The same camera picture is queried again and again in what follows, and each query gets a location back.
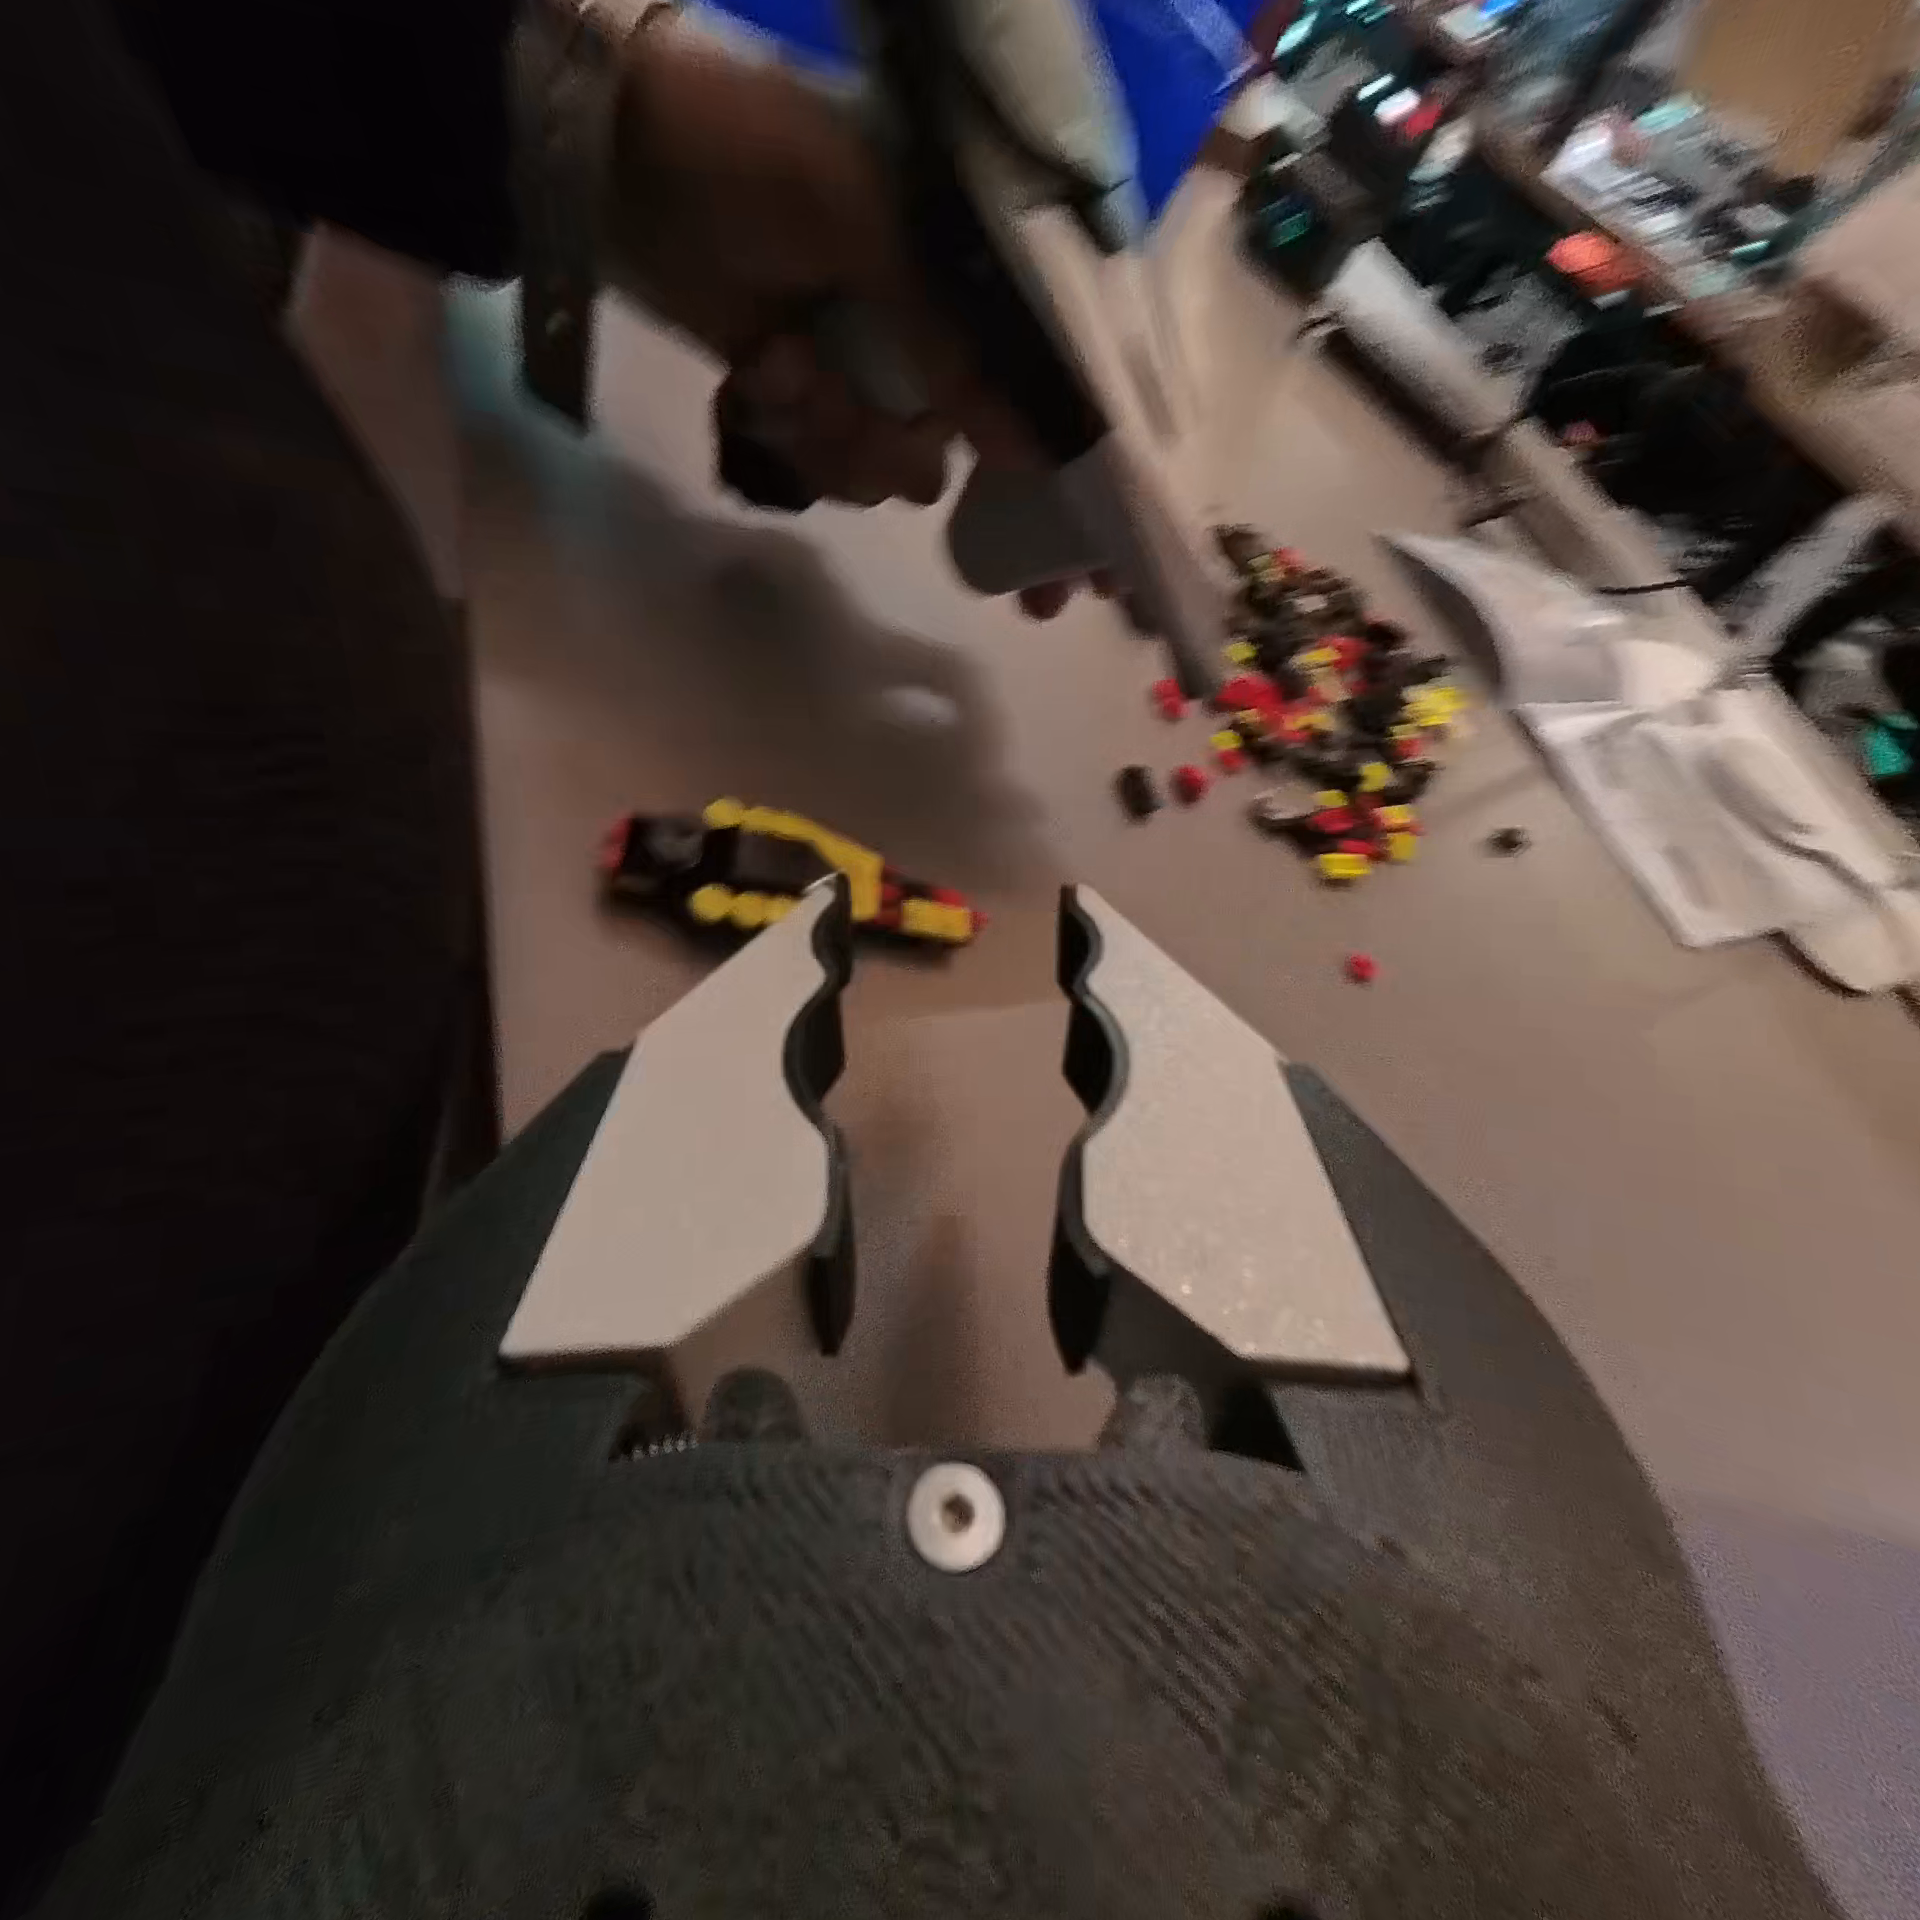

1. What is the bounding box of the person's black sweater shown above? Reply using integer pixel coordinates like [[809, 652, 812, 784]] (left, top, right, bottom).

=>
[[0, 0, 506, 1920]]

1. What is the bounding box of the pile of loose lego pieces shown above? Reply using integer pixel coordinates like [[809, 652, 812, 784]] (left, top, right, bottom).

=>
[[1117, 527, 1473, 889]]

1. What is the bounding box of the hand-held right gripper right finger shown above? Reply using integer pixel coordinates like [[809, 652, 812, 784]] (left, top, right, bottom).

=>
[[1053, 882, 1418, 1383]]

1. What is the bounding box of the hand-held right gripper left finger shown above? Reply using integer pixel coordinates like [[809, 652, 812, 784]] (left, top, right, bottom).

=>
[[498, 874, 860, 1370]]

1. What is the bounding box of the black yellow red lego model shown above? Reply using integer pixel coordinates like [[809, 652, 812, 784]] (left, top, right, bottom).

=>
[[603, 799, 989, 952]]

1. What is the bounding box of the person's left forearm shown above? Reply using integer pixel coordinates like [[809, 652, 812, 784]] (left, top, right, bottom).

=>
[[285, 0, 634, 288]]

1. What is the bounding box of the person's left hand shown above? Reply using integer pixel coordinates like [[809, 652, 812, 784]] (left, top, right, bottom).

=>
[[618, 27, 980, 513]]

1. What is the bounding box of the paper instruction booklet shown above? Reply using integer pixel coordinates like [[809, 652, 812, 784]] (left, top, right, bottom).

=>
[[1516, 668, 1920, 1000]]

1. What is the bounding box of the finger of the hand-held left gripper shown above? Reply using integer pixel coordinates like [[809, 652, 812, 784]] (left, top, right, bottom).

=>
[[983, 0, 1225, 712]]

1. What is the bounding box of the black charger green display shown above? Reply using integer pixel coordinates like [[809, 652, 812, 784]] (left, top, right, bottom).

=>
[[1237, 141, 1359, 296]]

